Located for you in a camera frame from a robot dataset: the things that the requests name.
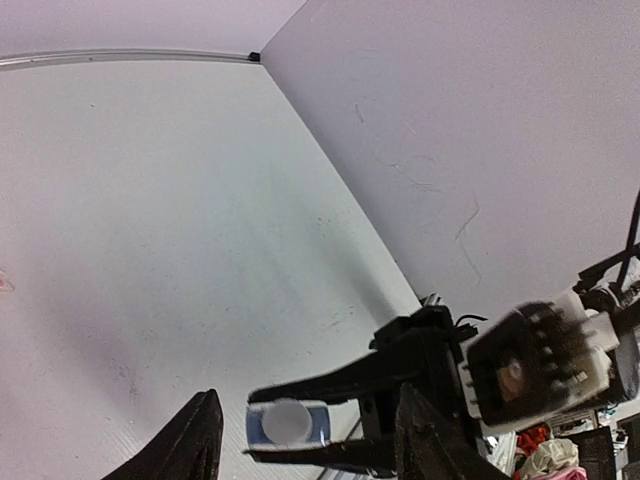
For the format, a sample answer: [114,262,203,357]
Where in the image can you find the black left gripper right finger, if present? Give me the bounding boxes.
[394,383,507,480]

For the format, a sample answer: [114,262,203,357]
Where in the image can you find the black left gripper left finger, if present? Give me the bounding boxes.
[104,389,224,480]

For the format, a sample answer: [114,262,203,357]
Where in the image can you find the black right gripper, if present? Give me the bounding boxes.
[244,307,480,475]

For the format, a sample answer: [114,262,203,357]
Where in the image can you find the blue nail polish bottle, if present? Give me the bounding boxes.
[245,398,331,450]

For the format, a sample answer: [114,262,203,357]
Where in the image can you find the white nail polish cap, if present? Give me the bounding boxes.
[262,399,312,445]

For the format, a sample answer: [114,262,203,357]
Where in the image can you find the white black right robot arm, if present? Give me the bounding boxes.
[246,250,639,479]

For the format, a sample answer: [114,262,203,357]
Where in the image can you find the pile of coloured clothes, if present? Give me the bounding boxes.
[512,426,588,480]

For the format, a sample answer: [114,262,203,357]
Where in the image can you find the mannequin hand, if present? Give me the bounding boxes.
[0,271,15,294]

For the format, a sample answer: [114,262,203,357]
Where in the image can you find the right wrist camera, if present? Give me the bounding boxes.
[458,290,619,433]

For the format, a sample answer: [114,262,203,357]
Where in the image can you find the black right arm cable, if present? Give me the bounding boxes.
[617,188,640,294]

